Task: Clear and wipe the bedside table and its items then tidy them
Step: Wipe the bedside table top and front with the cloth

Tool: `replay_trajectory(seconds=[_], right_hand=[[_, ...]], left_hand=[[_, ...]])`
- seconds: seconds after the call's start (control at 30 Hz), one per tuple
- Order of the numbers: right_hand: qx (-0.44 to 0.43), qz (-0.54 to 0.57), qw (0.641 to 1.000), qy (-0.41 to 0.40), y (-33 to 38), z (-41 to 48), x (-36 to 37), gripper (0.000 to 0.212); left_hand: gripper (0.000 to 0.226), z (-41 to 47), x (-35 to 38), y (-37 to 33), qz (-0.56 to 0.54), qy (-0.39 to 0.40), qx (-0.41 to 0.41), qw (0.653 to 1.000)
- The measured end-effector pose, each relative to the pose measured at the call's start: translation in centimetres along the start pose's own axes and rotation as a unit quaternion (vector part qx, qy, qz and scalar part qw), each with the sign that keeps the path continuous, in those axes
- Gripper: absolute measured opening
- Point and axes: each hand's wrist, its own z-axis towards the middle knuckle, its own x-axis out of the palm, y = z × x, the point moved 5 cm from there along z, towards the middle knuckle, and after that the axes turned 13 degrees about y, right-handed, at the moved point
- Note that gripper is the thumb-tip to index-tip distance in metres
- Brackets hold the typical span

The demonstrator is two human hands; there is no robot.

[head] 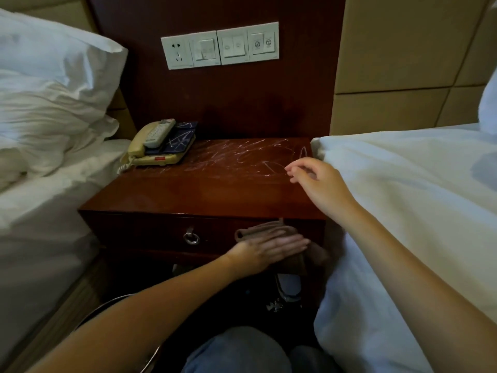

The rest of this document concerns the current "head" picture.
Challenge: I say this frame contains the person's right hand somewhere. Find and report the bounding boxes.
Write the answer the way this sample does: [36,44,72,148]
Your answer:
[285,157,360,226]

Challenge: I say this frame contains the person's left hand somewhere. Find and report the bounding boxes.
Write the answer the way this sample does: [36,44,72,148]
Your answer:
[225,233,311,278]

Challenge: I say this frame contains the brown cleaning cloth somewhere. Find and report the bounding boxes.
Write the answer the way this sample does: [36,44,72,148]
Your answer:
[234,219,331,276]

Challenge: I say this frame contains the dark blue scribbled pouch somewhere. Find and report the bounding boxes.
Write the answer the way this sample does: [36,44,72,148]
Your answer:
[145,121,199,156]

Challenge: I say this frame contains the white remote control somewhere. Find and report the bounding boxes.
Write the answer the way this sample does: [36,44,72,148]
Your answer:
[142,118,177,149]

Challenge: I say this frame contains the beige telephone cord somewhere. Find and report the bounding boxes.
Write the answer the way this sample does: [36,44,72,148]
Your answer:
[116,153,137,175]

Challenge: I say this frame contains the yellow corded telephone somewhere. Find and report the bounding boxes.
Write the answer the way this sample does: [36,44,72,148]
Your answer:
[126,120,197,167]

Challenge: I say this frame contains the person's right forearm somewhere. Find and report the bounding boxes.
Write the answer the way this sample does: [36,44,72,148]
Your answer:
[335,205,497,373]

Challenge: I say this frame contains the person's left forearm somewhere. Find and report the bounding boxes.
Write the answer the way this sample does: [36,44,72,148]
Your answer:
[23,254,240,373]

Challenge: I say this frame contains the person's blue jeans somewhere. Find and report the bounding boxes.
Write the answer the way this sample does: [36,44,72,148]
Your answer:
[180,326,342,373]

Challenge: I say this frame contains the white bed cover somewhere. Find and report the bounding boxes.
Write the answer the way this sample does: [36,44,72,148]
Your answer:
[310,122,497,373]

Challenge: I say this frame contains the dark wooden nightstand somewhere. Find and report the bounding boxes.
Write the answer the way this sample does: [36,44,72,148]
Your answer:
[77,137,329,276]

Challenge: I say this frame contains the beige padded headboard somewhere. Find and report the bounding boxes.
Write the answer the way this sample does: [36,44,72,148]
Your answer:
[329,0,497,136]

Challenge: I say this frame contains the black metal-rimmed trash bin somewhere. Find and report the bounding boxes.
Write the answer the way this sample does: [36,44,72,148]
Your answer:
[76,293,162,373]

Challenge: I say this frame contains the white bed sheet mattress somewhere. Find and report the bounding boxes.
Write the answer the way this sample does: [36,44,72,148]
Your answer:
[0,138,133,362]

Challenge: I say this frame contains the crumpled white pillow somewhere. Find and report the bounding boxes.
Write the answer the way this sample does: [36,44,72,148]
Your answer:
[0,69,120,191]

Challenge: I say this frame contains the white pillow left bed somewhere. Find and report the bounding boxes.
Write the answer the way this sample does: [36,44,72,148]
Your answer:
[0,0,137,140]

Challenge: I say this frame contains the metal ring drawer handle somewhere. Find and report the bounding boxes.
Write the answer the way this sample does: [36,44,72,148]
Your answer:
[183,225,201,246]

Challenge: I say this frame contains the white four-button switch panel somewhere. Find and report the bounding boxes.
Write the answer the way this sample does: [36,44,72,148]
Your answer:
[216,21,280,66]

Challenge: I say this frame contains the white socket and switch panel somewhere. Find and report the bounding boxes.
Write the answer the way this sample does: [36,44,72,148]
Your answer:
[160,31,222,70]

